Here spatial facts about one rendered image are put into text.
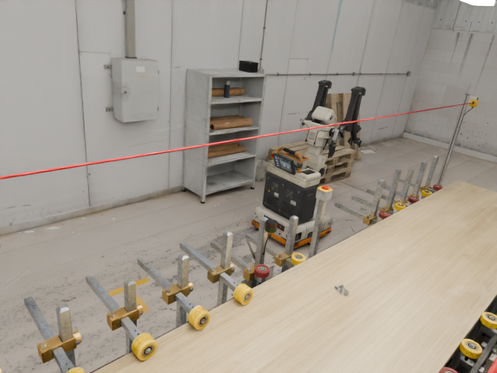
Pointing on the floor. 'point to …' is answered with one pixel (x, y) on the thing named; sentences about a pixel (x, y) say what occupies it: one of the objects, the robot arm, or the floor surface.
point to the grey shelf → (220, 109)
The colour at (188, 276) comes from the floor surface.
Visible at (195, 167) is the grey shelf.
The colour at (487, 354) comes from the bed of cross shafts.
